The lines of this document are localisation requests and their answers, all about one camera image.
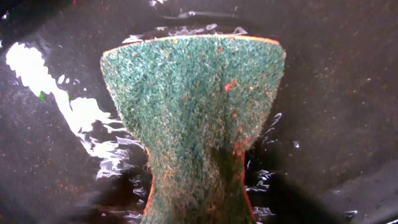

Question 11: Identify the black rectangular water tray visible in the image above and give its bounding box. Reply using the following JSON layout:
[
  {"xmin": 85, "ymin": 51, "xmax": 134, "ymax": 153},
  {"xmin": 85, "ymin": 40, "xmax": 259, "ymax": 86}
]
[{"xmin": 1, "ymin": 1, "xmax": 397, "ymax": 223}]

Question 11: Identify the green orange sponge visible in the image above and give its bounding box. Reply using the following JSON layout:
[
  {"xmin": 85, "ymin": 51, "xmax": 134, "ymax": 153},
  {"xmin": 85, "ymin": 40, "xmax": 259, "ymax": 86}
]
[{"xmin": 100, "ymin": 34, "xmax": 286, "ymax": 223}]

